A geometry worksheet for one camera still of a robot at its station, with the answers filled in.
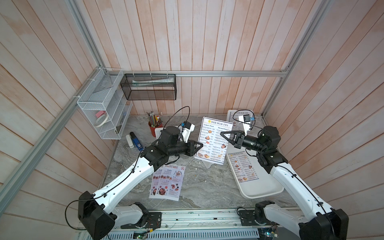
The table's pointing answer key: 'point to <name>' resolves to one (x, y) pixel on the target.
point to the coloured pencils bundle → (154, 121)
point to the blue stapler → (136, 141)
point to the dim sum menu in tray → (242, 167)
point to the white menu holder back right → (208, 163)
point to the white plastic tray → (253, 180)
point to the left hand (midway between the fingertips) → (200, 148)
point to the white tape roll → (101, 120)
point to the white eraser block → (129, 141)
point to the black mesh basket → (149, 86)
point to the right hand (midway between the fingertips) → (220, 134)
